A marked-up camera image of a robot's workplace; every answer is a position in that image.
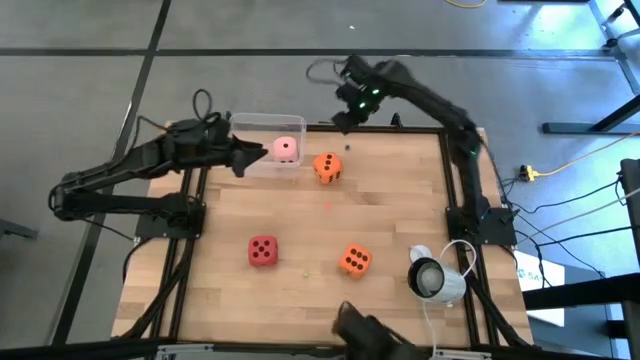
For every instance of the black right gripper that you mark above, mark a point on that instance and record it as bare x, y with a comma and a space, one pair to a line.
360, 99

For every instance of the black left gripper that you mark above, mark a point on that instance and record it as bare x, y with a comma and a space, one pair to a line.
217, 145

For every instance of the light pink foam die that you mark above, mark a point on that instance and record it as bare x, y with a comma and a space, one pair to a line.
292, 155

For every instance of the orange foam die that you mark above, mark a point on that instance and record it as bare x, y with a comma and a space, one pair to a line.
344, 264
320, 172

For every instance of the red foam die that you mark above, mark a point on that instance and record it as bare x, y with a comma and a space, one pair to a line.
263, 262

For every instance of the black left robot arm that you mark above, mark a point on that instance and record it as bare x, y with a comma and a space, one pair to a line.
115, 162

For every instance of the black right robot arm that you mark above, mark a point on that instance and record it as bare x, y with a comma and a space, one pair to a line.
440, 107

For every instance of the clear plastic bin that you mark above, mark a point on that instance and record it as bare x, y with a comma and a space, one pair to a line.
270, 130

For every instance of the yellow power plug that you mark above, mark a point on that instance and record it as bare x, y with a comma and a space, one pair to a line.
529, 173

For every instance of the black stand base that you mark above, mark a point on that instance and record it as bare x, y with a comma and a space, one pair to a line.
575, 128

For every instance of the grey furniture foot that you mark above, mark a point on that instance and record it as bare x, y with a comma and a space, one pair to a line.
15, 230

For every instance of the white printed sign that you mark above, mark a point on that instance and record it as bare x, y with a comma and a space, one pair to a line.
547, 265

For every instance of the grey metal stand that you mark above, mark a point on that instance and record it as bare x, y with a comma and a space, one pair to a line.
612, 45

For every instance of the white security camera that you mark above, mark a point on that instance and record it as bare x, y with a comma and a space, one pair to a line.
450, 287

